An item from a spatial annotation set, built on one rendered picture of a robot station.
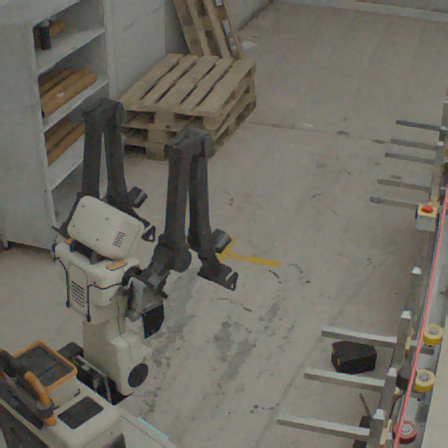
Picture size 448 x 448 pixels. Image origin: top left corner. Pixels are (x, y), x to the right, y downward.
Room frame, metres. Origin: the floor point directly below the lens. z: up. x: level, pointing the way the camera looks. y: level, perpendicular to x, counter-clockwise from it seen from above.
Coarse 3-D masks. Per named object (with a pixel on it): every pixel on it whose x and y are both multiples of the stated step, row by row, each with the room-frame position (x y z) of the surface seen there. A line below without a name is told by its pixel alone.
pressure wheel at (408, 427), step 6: (396, 426) 1.50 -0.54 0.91; (402, 426) 1.50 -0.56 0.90; (408, 426) 1.50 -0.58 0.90; (414, 426) 1.50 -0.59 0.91; (402, 432) 1.48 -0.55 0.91; (408, 432) 1.47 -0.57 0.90; (414, 432) 1.47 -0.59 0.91; (402, 438) 1.45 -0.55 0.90; (408, 438) 1.45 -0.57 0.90; (414, 438) 1.46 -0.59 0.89; (402, 444) 1.45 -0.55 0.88
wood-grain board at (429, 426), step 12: (444, 336) 1.92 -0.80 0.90; (444, 348) 1.86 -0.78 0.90; (444, 360) 1.80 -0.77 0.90; (444, 372) 1.74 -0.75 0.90; (444, 384) 1.68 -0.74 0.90; (432, 396) 1.63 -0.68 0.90; (444, 396) 1.62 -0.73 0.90; (432, 408) 1.57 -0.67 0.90; (444, 408) 1.57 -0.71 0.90; (432, 420) 1.52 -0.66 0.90; (444, 420) 1.51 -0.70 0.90; (432, 432) 1.47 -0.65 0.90; (444, 432) 1.46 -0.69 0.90; (432, 444) 1.42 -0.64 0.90; (444, 444) 1.41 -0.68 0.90
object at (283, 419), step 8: (280, 416) 1.63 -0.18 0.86; (288, 416) 1.63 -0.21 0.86; (296, 416) 1.63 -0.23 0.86; (280, 424) 1.62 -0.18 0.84; (288, 424) 1.61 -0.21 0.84; (296, 424) 1.60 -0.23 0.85; (304, 424) 1.59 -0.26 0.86; (312, 424) 1.59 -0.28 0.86; (320, 424) 1.58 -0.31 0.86; (328, 424) 1.58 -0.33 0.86; (336, 424) 1.58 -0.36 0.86; (320, 432) 1.57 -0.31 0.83; (328, 432) 1.56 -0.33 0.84; (336, 432) 1.55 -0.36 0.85; (344, 432) 1.54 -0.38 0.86; (352, 432) 1.54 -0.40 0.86; (360, 432) 1.53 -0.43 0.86; (368, 432) 1.53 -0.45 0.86; (360, 440) 1.52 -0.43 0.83; (392, 440) 1.49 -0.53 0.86
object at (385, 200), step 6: (372, 198) 3.01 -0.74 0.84; (378, 198) 3.00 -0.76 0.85; (384, 198) 3.00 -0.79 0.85; (390, 198) 2.99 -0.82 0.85; (396, 198) 2.99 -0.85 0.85; (384, 204) 2.99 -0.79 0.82; (390, 204) 2.98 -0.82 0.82; (396, 204) 2.97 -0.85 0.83; (402, 204) 2.96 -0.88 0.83; (408, 204) 2.95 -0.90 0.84; (414, 204) 2.94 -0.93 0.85; (426, 204) 2.93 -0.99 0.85; (438, 210) 2.90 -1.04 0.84
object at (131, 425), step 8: (120, 408) 2.26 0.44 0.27; (128, 416) 2.20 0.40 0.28; (128, 424) 2.15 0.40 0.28; (136, 424) 2.15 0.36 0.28; (144, 424) 2.16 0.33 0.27; (128, 432) 2.10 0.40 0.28; (136, 432) 2.10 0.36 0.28; (144, 432) 2.10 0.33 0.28; (152, 432) 2.11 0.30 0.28; (160, 432) 2.12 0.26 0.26; (128, 440) 2.05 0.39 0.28; (136, 440) 2.05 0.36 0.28; (144, 440) 2.05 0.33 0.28; (152, 440) 2.05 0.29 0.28; (160, 440) 2.06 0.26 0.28
